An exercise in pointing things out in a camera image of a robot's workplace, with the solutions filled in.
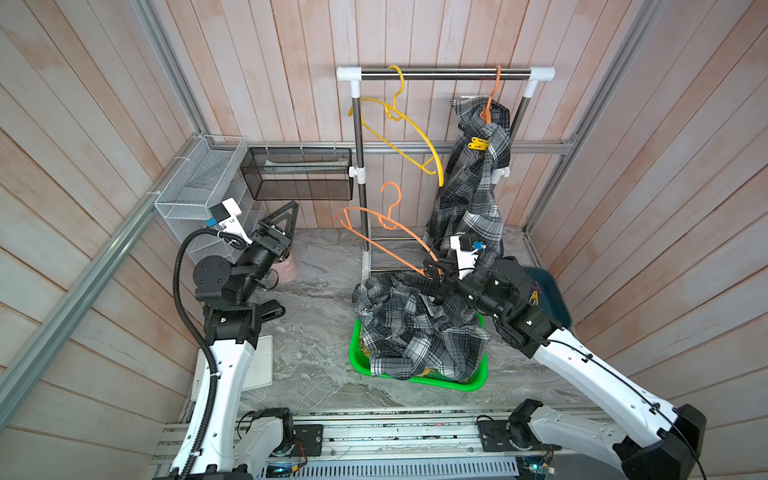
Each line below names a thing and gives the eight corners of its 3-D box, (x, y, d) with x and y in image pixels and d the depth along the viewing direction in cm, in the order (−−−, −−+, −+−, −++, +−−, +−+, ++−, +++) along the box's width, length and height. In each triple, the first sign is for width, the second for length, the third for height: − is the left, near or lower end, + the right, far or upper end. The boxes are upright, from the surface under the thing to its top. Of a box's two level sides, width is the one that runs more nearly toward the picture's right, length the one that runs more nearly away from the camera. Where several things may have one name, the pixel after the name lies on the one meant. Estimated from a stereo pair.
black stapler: (264, 321, 97) (260, 315, 94) (263, 310, 100) (258, 303, 96) (286, 315, 99) (282, 308, 95) (284, 303, 101) (280, 296, 98)
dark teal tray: (549, 333, 93) (558, 324, 88) (527, 277, 107) (534, 266, 102) (566, 333, 93) (576, 324, 88) (541, 277, 107) (549, 266, 102)
